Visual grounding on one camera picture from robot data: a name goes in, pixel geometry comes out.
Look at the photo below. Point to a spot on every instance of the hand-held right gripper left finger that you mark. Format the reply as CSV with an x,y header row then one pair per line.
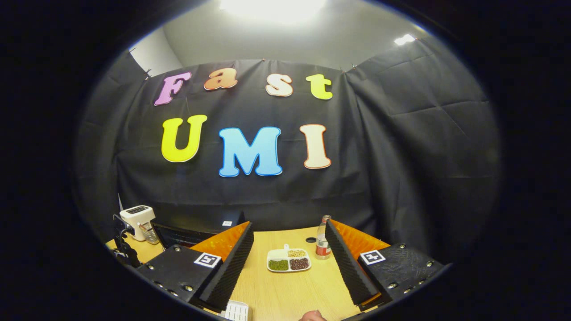
x,y
227,272

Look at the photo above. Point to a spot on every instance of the clear bottle with red label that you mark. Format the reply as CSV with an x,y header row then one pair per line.
x,y
322,247

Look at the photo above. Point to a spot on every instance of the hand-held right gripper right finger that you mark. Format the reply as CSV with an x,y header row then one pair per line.
x,y
350,267

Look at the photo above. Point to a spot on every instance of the black electric oven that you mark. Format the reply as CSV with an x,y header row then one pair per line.
x,y
178,236

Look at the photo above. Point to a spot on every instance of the white toaster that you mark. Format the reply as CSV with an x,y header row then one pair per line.
x,y
136,218

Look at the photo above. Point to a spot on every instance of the white divided bean dish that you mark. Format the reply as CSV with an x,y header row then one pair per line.
x,y
289,260

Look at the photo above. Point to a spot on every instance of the large ceiling light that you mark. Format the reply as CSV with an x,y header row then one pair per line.
x,y
272,9

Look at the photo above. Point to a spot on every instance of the small ceiling light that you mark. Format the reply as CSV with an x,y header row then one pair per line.
x,y
404,40

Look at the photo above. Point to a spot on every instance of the white rectangular plate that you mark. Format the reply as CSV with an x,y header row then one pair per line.
x,y
235,311

